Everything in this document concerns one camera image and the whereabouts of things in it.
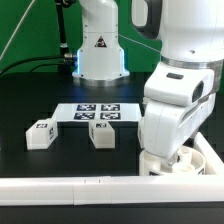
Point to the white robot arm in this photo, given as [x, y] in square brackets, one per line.
[191, 32]

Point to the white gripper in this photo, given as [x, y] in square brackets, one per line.
[167, 127]

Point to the white L-shaped fence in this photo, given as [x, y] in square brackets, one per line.
[120, 190]

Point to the thin grey rod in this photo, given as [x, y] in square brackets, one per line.
[19, 24]

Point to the black vertical pole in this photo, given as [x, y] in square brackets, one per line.
[64, 67]

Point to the white round stool seat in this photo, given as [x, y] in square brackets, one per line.
[185, 161]

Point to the white marker sheet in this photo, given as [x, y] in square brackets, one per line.
[82, 112]

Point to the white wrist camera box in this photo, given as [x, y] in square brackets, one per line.
[178, 86]

